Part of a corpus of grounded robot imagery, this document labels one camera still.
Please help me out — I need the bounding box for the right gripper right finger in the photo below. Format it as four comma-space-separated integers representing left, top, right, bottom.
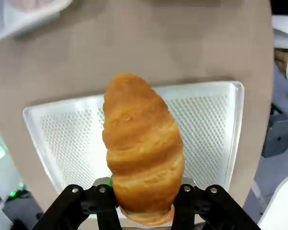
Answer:
169, 177, 262, 230

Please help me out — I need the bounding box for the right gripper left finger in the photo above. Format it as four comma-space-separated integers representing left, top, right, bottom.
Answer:
32, 176, 122, 230

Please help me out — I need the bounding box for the golden croissant bread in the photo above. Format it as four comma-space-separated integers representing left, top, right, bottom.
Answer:
102, 72, 186, 227

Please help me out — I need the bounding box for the steel rectangular container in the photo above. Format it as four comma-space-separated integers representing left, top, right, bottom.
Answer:
0, 0, 73, 45

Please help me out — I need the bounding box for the perforated metal baking tray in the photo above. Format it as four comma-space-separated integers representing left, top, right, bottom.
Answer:
23, 80, 245, 228

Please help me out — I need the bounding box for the large white table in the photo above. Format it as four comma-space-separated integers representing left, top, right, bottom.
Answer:
256, 174, 288, 230

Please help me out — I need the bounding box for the grey metal frame base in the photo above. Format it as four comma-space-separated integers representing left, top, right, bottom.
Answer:
261, 102, 288, 159

